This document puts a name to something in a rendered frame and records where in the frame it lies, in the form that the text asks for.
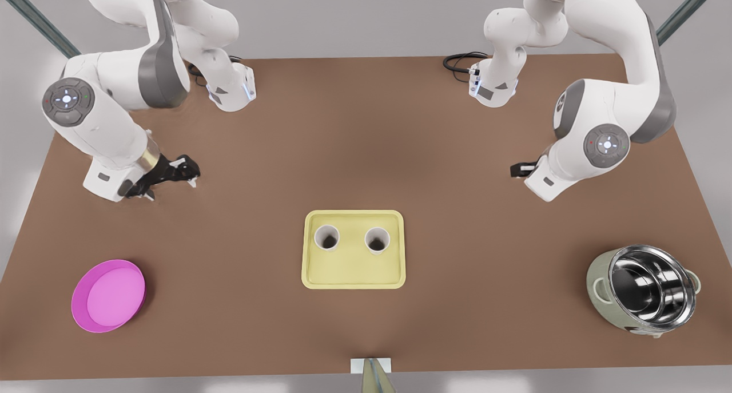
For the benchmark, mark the pale yellow rectangular tray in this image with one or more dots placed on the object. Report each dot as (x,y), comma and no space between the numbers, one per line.
(353,267)

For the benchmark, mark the green steel-lined pot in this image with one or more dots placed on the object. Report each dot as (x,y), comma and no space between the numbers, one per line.
(649,290)

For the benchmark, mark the silver frame post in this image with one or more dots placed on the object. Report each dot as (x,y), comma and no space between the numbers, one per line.
(37,18)
(689,10)
(377,378)

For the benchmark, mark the white IKEA cup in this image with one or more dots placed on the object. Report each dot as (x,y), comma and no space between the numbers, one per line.
(377,240)
(326,237)

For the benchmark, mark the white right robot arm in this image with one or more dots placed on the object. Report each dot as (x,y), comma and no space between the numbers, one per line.
(114,124)

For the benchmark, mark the pink round plate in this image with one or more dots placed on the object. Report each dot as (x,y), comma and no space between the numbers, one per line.
(107,296)

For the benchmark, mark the white post foot plate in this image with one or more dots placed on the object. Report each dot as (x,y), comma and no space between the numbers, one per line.
(355,365)

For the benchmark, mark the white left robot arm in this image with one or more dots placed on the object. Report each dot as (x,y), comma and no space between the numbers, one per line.
(606,101)

